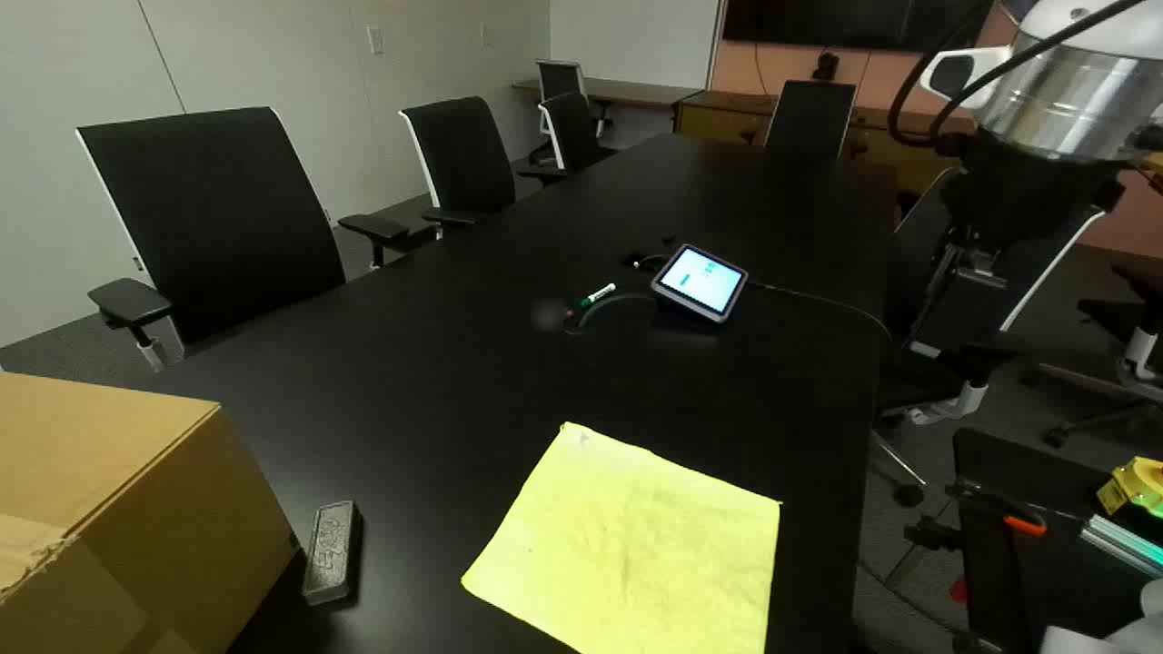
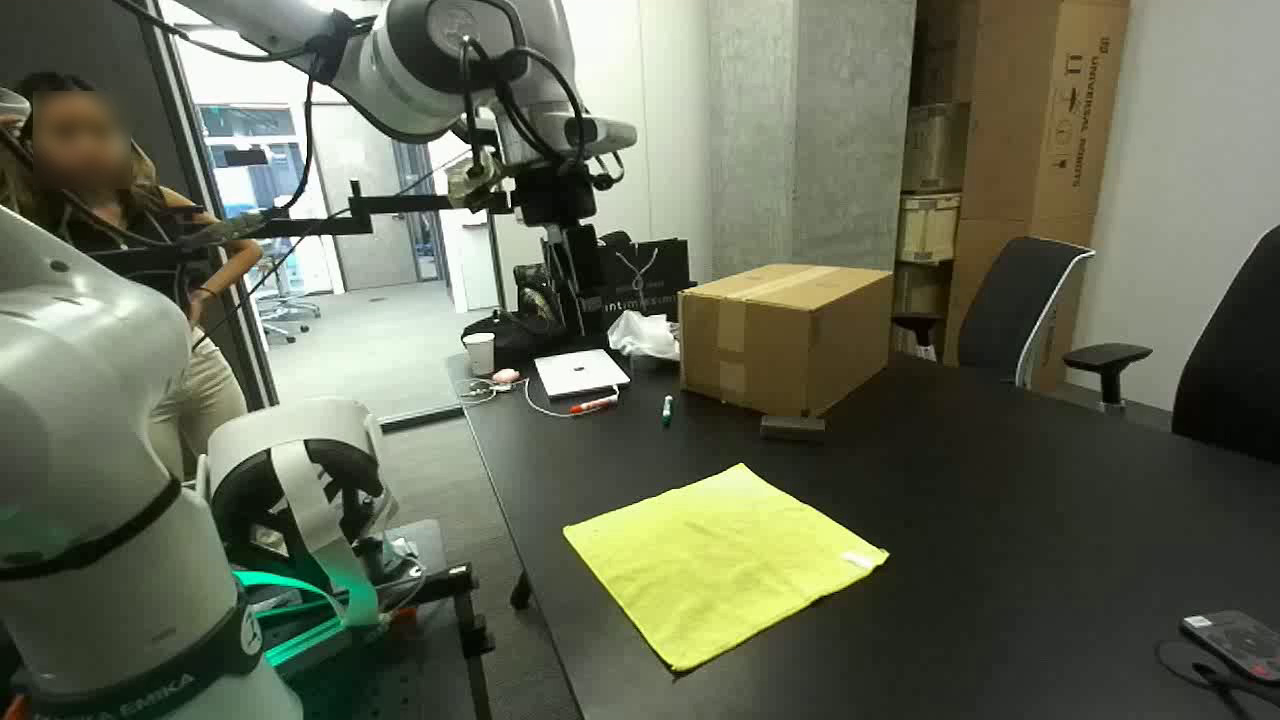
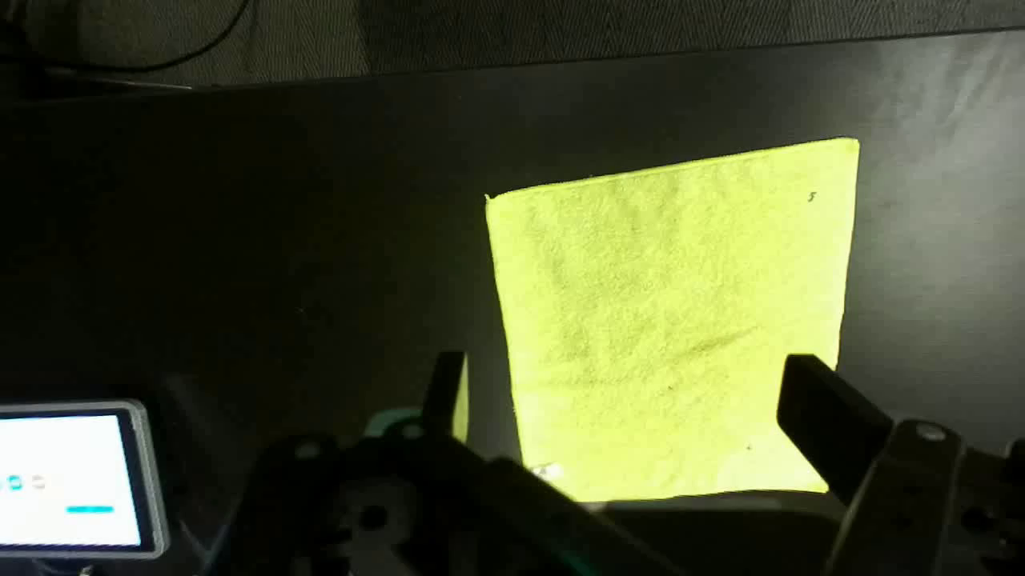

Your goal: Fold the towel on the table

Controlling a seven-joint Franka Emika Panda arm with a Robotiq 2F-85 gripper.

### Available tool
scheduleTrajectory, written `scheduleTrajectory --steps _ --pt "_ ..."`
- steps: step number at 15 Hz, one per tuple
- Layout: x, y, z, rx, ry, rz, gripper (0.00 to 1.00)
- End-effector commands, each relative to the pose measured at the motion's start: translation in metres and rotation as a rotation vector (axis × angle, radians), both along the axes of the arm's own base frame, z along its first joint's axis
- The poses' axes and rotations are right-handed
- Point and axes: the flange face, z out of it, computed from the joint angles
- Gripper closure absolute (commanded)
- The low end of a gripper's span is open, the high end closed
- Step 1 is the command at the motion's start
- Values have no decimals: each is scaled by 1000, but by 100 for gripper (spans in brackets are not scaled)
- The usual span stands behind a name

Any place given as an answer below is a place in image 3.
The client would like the yellow microfiber towel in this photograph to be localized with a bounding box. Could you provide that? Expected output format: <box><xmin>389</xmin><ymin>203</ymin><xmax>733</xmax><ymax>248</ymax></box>
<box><xmin>484</xmin><ymin>139</ymin><xmax>863</xmax><ymax>503</ymax></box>

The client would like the white framed touchscreen tablet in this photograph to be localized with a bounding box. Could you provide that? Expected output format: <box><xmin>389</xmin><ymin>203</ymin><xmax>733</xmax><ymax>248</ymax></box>
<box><xmin>0</xmin><ymin>400</ymin><xmax>169</xmax><ymax>562</ymax></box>

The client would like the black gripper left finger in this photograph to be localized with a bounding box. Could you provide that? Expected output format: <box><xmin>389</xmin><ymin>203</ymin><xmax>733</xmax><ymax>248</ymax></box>
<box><xmin>422</xmin><ymin>353</ymin><xmax>468</xmax><ymax>439</ymax></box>

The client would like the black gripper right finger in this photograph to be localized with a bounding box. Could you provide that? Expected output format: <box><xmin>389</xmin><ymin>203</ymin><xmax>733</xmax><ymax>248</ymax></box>
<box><xmin>776</xmin><ymin>355</ymin><xmax>894</xmax><ymax>503</ymax></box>

